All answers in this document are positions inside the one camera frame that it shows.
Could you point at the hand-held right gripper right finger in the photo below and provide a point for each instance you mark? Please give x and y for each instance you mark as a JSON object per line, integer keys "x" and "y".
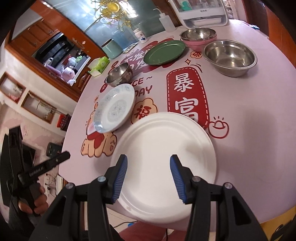
{"x": 177, "y": 178}

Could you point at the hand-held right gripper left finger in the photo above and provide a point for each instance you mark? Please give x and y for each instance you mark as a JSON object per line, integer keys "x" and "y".
{"x": 120, "y": 178}

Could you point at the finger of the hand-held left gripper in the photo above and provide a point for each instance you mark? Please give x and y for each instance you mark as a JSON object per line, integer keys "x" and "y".
{"x": 56, "y": 160}

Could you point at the blue patterned white plate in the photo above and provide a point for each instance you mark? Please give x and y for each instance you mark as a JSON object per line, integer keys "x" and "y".
{"x": 115, "y": 109}

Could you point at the small steel bowl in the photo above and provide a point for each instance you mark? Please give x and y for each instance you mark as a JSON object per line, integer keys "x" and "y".
{"x": 118, "y": 74}

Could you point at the green plate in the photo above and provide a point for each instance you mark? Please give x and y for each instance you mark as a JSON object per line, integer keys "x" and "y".
{"x": 164, "y": 52}

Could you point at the large steel bowl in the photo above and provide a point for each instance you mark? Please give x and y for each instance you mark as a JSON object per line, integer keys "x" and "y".
{"x": 229, "y": 58}

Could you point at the pink bowl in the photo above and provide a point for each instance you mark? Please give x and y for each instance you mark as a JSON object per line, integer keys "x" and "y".
{"x": 196, "y": 45}

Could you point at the medium steel bowl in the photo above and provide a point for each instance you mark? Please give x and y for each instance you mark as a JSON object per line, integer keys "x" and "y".
{"x": 198, "y": 34}

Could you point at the person's left hand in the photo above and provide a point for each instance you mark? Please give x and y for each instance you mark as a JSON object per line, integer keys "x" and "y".
{"x": 39, "y": 204}

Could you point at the pink plush toy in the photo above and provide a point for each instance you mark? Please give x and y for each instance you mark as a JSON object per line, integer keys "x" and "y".
{"x": 67, "y": 70}

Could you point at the printed pink tablecloth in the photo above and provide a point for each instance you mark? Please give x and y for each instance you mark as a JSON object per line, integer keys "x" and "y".
{"x": 242, "y": 115}

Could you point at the green tissue box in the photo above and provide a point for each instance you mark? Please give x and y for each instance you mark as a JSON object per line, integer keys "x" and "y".
{"x": 99, "y": 64}

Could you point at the teal canister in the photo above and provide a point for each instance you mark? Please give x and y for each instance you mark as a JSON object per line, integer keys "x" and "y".
{"x": 111, "y": 49}

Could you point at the small flat packet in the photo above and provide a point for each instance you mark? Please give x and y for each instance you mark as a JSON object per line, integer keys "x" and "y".
{"x": 130, "y": 47}

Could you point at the white pill bottle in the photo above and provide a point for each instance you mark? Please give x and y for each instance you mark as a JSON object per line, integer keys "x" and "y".
{"x": 140, "y": 36}

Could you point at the white squeeze bottle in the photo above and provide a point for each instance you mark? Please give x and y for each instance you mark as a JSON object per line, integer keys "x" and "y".
{"x": 167, "y": 23}

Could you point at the gold chandelier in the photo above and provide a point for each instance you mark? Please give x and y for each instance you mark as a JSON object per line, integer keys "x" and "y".
{"x": 111, "y": 9}

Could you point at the white dish cabinet appliance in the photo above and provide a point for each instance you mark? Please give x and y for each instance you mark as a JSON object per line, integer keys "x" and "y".
{"x": 203, "y": 16}

